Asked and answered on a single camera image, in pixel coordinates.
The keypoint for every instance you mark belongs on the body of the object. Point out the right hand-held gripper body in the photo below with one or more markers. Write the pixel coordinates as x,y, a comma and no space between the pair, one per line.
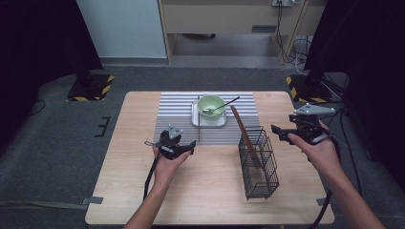
310,127

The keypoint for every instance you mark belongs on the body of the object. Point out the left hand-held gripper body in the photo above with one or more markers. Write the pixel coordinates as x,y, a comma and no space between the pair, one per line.
168,144

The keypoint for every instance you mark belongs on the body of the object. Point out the person's left hand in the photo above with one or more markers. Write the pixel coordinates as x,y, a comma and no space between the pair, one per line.
167,170

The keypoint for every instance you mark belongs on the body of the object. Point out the person's right hand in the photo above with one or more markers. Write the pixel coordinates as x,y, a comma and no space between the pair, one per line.
323,154

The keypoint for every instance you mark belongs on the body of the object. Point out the grey striped placemat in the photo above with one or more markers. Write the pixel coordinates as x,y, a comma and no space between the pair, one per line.
175,127

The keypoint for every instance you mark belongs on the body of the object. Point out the white square plate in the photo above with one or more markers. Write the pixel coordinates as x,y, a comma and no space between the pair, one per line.
207,122

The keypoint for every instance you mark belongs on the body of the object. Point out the black stand base yellow stripes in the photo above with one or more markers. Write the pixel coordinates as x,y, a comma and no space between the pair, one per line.
92,89
307,92

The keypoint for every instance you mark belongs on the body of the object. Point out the light green bowl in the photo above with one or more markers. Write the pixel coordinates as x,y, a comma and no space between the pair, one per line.
207,101

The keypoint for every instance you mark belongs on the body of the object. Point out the grey tape piece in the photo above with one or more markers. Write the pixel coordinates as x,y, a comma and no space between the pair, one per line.
321,201
94,200

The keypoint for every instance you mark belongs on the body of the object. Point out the dark curtain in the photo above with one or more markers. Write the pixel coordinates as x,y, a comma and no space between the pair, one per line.
366,47
41,47

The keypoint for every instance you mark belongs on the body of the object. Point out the dark object under desk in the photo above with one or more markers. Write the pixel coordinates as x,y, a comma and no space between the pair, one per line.
199,36

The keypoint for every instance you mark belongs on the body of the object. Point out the white partition panel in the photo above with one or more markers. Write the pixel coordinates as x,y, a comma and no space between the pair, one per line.
121,28

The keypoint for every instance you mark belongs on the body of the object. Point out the grey power strip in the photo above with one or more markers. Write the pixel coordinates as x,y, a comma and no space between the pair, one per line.
283,2

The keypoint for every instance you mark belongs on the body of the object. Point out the light wooden desk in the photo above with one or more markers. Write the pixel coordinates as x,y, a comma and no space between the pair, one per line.
223,17

